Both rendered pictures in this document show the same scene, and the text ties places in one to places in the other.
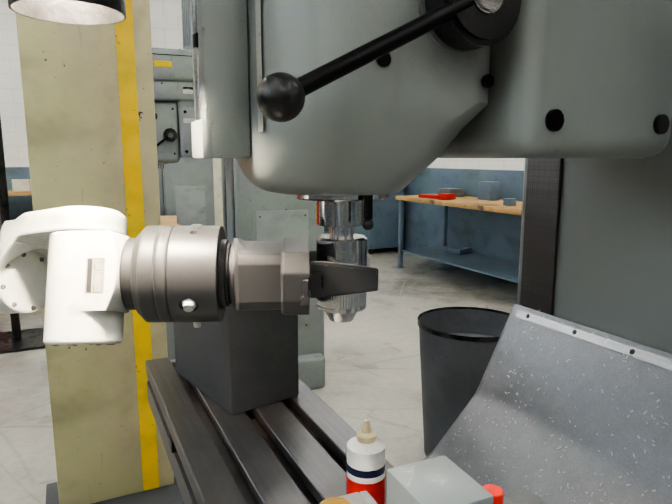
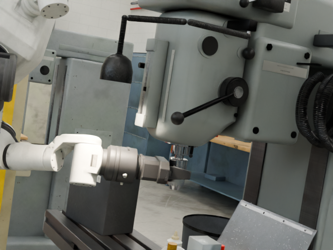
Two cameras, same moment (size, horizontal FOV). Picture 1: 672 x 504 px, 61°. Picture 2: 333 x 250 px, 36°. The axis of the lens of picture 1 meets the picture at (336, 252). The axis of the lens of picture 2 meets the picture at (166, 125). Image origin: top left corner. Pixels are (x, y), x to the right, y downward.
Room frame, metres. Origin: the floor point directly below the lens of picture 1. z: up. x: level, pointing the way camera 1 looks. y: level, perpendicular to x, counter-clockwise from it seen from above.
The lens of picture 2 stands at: (-0.75, 0.18, 1.44)
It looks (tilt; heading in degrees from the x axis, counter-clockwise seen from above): 4 degrees down; 354
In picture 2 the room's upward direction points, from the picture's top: 9 degrees clockwise
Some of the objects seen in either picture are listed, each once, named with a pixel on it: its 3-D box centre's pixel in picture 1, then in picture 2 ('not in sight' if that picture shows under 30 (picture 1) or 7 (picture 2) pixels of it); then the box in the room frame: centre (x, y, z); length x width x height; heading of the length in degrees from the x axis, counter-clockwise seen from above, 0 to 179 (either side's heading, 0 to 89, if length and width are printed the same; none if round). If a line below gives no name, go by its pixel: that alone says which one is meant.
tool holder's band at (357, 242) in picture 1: (341, 241); (178, 160); (0.52, -0.01, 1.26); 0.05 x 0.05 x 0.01
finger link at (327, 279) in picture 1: (343, 280); (178, 174); (0.49, -0.01, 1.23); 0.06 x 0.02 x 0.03; 94
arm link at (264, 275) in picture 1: (243, 275); (141, 167); (0.51, 0.09, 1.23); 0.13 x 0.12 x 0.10; 4
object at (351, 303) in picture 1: (341, 277); (176, 173); (0.52, -0.01, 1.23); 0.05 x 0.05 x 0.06
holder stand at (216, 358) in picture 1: (232, 325); (102, 194); (0.90, 0.17, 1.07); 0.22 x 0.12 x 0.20; 37
